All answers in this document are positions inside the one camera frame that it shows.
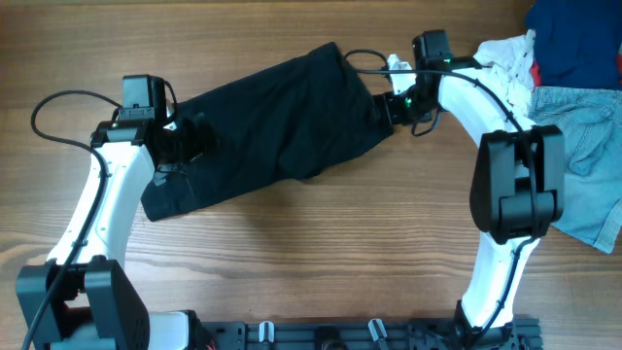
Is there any black shorts garment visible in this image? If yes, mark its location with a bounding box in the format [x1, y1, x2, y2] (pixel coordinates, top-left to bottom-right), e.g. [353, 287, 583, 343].
[142, 42, 394, 222]

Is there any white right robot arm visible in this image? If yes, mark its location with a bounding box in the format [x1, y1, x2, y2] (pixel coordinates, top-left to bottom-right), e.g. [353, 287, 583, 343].
[374, 30, 565, 342]

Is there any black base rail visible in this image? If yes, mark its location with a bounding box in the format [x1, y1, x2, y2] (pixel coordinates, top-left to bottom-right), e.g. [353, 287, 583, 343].
[193, 318, 543, 350]

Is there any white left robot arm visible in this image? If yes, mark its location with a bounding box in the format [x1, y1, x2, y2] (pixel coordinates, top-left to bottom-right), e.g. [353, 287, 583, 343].
[16, 75, 217, 349]

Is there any white printed cloth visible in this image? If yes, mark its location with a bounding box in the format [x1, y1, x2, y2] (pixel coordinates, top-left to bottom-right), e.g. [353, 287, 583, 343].
[473, 29, 536, 119]

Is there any navy blue garment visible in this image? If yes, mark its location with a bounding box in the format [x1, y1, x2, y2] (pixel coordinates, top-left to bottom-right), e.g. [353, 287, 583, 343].
[525, 0, 621, 90]

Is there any light blue denim garment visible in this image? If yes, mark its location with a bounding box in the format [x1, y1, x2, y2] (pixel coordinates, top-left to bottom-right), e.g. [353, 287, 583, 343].
[529, 87, 621, 254]

